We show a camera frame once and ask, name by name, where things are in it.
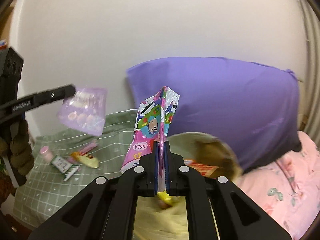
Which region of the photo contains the pink plastic bottle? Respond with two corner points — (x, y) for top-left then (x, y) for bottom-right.
(40, 146), (54, 164)

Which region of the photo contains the purple translucent packet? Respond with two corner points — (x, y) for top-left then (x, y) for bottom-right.
(57, 87), (108, 137)

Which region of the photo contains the purple pillow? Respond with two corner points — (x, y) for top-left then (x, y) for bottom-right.
(126, 57), (302, 174)

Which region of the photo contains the yellow plastic bag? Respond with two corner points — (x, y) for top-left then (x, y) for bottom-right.
(132, 132), (243, 240)

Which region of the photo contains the small pink wrapper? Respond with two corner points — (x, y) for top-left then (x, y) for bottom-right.
(79, 141), (98, 154)

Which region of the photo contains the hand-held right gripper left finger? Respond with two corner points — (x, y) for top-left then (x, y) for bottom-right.
(27, 141), (160, 240)

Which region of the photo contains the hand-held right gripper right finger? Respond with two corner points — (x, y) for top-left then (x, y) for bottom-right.
(164, 141), (292, 240)

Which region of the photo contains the pink floral blanket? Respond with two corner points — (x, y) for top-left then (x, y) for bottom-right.
(235, 130), (320, 240)

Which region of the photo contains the pink cartoon print wrapper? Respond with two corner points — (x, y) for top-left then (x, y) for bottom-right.
(120, 86), (181, 196)

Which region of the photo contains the green and white carton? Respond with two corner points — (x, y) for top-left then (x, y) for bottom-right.
(51, 155), (81, 182)

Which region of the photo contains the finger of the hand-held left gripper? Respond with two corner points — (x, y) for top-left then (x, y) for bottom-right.
(0, 84), (76, 125)

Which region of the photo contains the green checked bed sheet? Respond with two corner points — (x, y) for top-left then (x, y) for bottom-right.
(14, 109), (141, 231)

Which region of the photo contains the person's left hand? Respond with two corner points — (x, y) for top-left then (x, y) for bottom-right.
(0, 119), (35, 177)

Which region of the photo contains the yellow snack packet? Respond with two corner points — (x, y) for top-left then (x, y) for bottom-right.
(69, 151), (99, 169)

